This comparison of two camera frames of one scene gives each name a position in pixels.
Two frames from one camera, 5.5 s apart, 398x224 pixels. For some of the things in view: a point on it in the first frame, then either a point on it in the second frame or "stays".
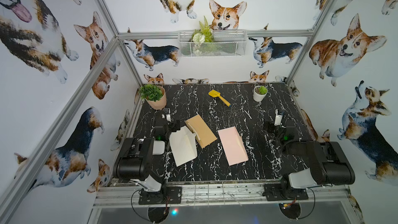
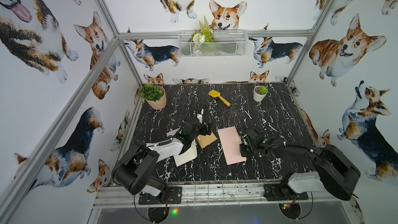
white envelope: [183, 143] stays
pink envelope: [233, 145] stays
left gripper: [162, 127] -> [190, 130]
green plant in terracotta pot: [155, 96] stays
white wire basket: [226, 43] stays
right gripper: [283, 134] -> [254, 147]
